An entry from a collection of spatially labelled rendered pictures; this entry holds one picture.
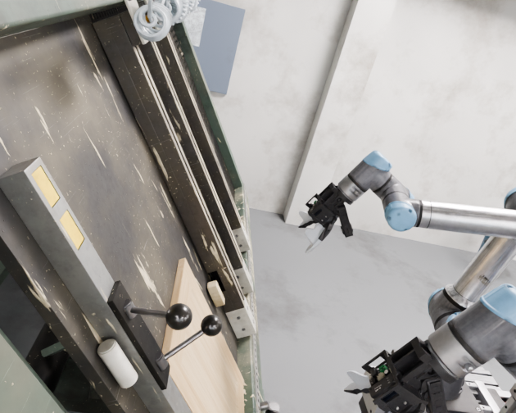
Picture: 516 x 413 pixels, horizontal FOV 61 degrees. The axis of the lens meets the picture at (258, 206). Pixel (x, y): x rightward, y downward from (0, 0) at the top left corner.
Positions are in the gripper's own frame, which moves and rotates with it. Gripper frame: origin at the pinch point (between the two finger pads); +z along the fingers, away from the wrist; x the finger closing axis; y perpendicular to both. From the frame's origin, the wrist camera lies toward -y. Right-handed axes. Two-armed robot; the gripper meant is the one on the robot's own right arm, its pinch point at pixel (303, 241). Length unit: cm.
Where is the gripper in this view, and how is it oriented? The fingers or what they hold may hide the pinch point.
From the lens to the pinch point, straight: 138.6
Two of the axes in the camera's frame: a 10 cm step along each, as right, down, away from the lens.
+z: -6.7, 6.8, 3.1
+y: -7.4, -5.7, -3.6
